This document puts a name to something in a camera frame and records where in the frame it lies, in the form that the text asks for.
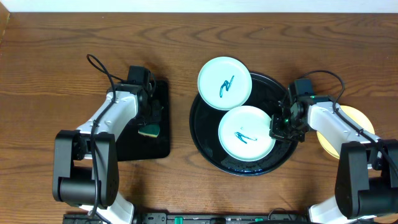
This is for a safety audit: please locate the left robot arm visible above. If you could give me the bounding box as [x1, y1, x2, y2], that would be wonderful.
[52, 80, 170, 223]

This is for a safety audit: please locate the light blue plate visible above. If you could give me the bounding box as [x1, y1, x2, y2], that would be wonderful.
[197, 57, 252, 111]
[218, 106, 276, 162]

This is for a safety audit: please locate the light blue plate top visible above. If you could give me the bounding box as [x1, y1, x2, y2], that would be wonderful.
[197, 57, 252, 111]

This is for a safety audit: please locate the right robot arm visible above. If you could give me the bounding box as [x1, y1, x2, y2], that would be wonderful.
[270, 95, 397, 223]

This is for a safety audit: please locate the black rectangular tray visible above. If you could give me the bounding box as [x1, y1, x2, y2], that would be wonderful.
[116, 80, 170, 161]

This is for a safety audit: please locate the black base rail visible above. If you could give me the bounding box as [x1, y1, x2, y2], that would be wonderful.
[62, 212, 312, 224]

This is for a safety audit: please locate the green scrubbing sponge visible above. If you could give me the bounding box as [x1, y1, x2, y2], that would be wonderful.
[138, 124, 160, 138]

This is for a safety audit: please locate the right black cable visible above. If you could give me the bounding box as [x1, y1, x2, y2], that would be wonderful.
[276, 70, 398, 178]

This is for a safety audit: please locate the yellow plate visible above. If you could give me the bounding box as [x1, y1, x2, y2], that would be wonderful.
[317, 105, 375, 159]

